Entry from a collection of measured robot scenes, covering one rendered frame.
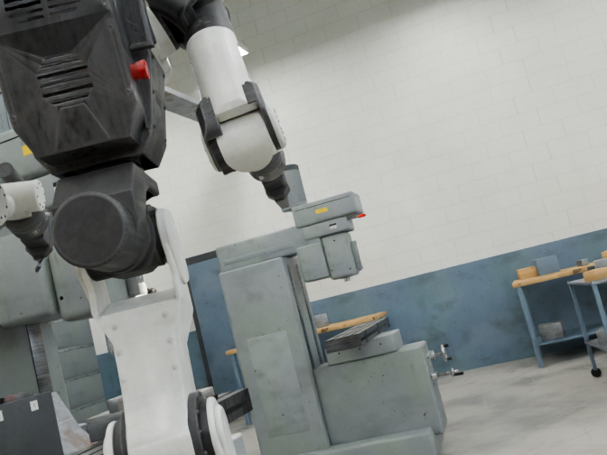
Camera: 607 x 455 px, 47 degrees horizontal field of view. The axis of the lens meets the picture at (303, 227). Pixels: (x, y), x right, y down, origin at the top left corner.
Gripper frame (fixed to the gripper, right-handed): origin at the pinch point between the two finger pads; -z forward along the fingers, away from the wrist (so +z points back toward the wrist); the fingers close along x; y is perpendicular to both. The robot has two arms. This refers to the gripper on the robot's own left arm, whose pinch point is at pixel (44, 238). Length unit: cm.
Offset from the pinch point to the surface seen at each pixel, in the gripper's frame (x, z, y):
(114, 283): -2.7, -30.8, -9.4
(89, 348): 119, -598, 135
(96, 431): -39, -54, 3
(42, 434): -43.2, -13.0, 4.9
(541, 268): 122, -527, -351
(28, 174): 30.3, -23.8, 11.6
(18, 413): -38.5, -6.9, 8.3
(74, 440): -38, -70, 13
